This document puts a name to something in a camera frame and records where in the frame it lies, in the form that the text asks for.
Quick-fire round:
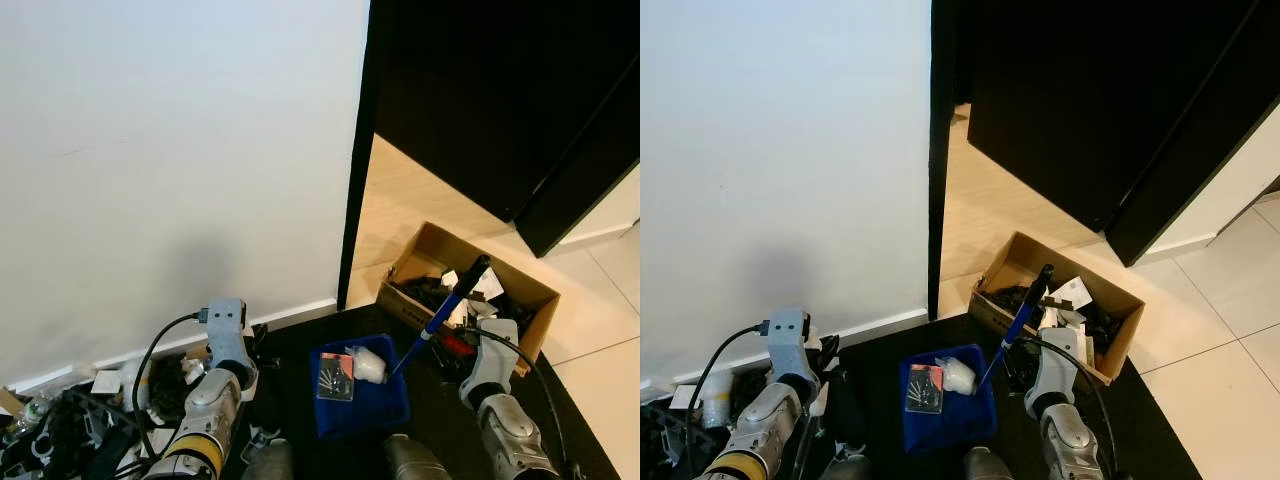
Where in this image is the blue long-handled dustpan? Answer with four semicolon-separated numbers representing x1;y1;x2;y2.
308;254;493;442
898;263;1057;457

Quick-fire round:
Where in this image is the black and red printed card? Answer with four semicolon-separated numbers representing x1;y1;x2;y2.
905;364;946;415
316;352;357;403

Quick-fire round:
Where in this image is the white baseboard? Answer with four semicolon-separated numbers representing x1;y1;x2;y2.
560;222;641;251
0;297;339;393
1145;232;1236;263
640;308;931;393

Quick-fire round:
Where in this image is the white printed paper sheet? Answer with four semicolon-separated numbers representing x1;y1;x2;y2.
468;268;506;303
1048;277;1093;311

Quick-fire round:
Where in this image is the grey right robot leg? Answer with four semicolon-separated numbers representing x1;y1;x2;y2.
383;433;453;480
963;447;1023;480

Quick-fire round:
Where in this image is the grey robot leg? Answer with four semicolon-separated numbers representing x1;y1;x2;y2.
383;433;453;480
963;447;1023;480
240;438;296;480
822;452;876;480

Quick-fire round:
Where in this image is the brown cardboard box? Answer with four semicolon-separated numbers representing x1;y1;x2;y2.
968;231;1147;387
376;221;561;379

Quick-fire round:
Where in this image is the grey left robot leg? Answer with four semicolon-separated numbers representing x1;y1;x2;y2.
240;438;296;480
822;452;876;480

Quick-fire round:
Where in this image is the clear plastic bottle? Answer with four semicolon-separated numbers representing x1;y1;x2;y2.
12;392;53;433

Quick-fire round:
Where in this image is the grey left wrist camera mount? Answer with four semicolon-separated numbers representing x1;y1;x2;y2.
203;298;251;369
766;308;816;386

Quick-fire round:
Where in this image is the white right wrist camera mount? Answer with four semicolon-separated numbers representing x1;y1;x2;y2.
1033;327;1083;409
466;317;522;403

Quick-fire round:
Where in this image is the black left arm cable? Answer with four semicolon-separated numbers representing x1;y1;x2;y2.
130;310;211;461
688;322;773;471

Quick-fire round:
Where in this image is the black door frame post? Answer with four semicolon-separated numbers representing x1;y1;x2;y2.
927;0;969;323
515;55;641;259
335;0;393;313
1103;50;1280;269

